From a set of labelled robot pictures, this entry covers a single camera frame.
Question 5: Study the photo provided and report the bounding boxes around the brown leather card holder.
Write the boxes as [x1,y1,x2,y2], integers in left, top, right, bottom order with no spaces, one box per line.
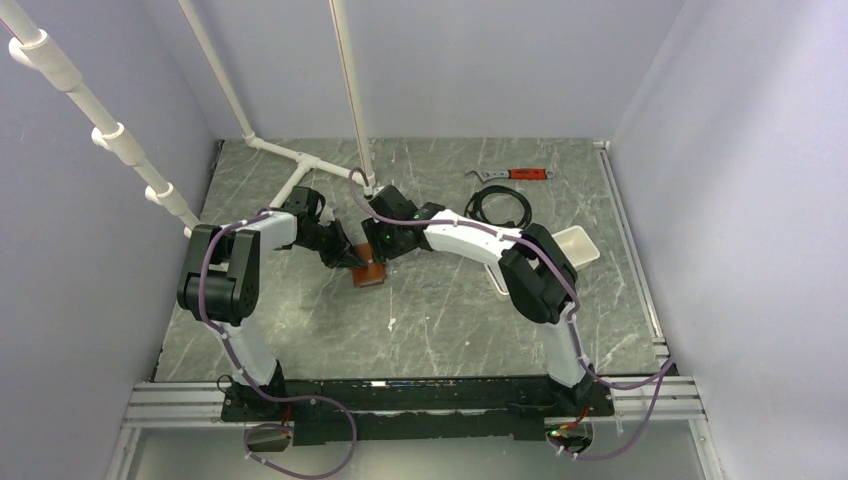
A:
[351,243,386,288]

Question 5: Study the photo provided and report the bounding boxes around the red handled adjustable wrench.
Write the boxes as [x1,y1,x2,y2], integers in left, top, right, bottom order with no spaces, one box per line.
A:
[464,168,555,182]

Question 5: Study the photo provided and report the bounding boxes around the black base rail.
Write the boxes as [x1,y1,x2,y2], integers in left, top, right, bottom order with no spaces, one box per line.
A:
[221,375,614,446]

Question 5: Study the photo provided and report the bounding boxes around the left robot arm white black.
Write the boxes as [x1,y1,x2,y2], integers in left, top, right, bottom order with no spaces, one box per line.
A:
[176,187,367,420]

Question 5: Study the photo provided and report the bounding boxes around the aluminium frame rails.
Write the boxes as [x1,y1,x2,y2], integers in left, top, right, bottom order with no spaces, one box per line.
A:
[105,140,730,480]

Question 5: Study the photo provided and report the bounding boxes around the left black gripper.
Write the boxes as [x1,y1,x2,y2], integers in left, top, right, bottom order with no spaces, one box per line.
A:
[298,219,367,270]

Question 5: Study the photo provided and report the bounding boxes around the white pvc pipe frame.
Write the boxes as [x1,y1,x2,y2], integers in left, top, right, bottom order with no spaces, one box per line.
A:
[0,0,378,238]

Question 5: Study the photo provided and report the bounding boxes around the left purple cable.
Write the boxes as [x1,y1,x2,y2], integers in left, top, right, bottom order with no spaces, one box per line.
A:
[197,208,359,480]

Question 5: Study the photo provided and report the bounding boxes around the white plastic tray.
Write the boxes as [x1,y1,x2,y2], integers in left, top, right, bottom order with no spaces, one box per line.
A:
[490,225,602,303]

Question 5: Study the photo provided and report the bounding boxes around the black coiled cable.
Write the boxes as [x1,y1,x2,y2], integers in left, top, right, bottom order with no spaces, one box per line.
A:
[464,184,533,230]

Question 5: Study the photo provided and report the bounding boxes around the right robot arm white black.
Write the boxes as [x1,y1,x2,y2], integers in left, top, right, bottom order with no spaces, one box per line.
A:
[351,186,594,415]

